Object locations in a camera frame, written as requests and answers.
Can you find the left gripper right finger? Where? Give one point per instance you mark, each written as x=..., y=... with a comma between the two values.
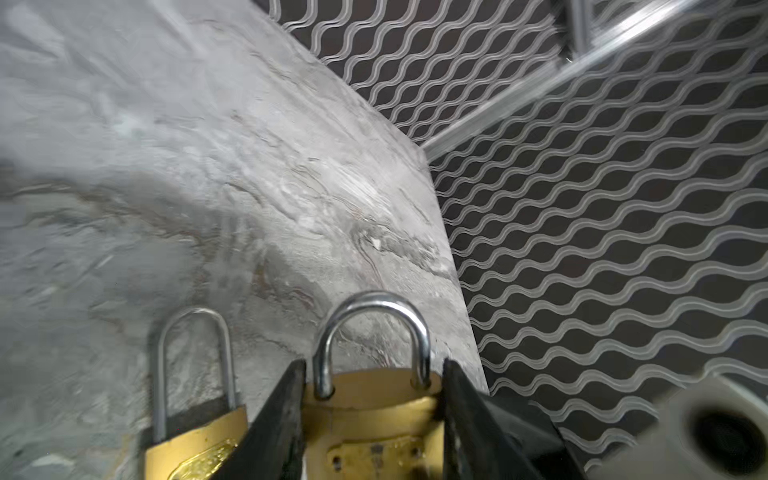
x=499, y=438

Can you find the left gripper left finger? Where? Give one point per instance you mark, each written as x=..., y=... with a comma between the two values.
x=274, y=445

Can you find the small brass padlock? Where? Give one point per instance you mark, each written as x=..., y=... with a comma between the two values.
x=383, y=423

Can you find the long shackle brass padlock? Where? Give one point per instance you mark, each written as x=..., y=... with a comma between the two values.
x=200, y=452

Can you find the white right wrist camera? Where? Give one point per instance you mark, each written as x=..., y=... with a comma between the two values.
x=715, y=429

